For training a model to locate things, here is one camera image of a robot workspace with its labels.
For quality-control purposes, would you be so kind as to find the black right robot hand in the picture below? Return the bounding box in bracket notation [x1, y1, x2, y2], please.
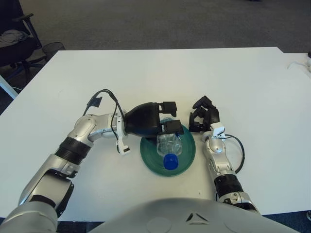
[188, 96, 221, 133]

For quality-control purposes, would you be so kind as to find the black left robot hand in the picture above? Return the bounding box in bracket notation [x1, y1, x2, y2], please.
[123, 101, 184, 139]

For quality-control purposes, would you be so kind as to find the clear bottle with blue cap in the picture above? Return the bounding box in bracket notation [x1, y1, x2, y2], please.
[155, 116, 183, 170]

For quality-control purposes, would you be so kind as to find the green ceramic plate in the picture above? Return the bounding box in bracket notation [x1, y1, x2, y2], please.
[139, 123, 196, 177]

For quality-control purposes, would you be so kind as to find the grey robot torso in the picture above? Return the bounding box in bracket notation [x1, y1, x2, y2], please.
[93, 198, 311, 233]

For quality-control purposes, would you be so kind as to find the black mesh waste bin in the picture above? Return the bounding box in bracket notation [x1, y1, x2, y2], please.
[41, 42, 66, 61]

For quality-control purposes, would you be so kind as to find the white desk side panel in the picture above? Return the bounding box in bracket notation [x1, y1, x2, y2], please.
[0, 74, 18, 100]

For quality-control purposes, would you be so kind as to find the black office chair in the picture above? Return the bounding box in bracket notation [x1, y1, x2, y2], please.
[0, 0, 47, 81]

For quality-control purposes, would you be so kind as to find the grey cloth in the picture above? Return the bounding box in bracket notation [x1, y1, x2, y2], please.
[0, 29, 29, 48]

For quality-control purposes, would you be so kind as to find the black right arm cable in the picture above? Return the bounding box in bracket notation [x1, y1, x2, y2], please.
[225, 134, 244, 173]

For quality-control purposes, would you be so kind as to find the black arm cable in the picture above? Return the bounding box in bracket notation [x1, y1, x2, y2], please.
[84, 89, 126, 136]
[225, 134, 244, 173]

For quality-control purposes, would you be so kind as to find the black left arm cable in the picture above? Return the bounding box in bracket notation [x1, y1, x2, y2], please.
[84, 89, 126, 136]

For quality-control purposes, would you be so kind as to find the thin white cable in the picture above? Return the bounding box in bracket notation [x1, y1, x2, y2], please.
[287, 62, 311, 71]

